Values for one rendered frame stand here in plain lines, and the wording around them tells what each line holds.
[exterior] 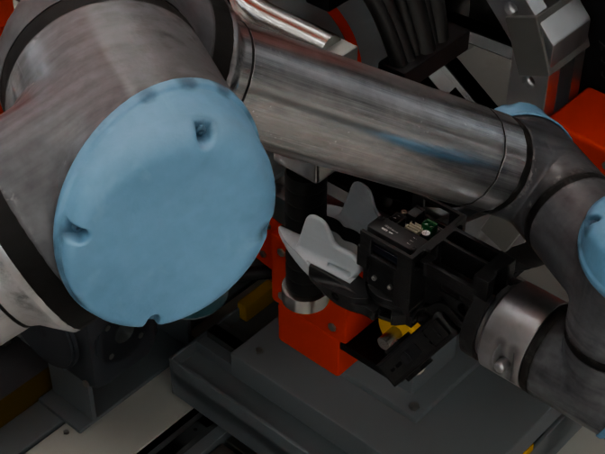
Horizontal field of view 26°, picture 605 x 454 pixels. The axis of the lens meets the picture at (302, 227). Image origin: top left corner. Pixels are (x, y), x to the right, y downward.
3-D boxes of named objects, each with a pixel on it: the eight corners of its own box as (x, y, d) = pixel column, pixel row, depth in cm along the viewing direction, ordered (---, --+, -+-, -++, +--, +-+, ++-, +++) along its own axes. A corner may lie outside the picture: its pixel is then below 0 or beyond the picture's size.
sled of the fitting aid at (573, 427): (582, 430, 194) (592, 385, 188) (435, 585, 174) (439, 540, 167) (327, 276, 219) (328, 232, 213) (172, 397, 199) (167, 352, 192)
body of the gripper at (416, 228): (410, 183, 107) (534, 248, 101) (404, 260, 113) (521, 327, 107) (350, 228, 103) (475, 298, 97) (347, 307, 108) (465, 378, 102)
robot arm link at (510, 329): (566, 354, 105) (508, 412, 100) (519, 327, 107) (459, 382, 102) (579, 286, 100) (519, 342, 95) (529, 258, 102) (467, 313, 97)
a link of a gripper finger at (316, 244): (280, 184, 110) (375, 223, 106) (281, 238, 114) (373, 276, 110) (259, 204, 108) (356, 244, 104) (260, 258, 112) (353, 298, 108)
